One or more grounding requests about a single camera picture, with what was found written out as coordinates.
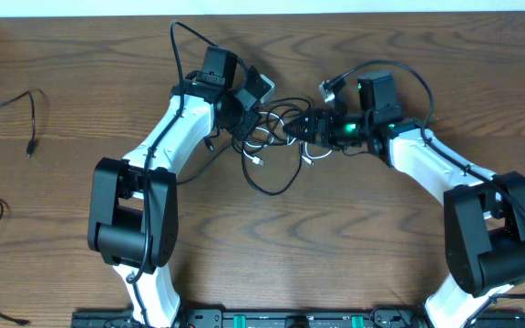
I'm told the white USB cable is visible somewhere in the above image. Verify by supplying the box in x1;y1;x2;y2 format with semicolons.
242;110;335;167

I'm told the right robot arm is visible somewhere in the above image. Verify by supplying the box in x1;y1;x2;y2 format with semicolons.
283;70;525;327

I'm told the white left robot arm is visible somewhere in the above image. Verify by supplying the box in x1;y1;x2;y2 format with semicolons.
87;46;275;327

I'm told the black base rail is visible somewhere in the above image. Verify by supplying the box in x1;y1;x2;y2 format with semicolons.
69;306;525;328

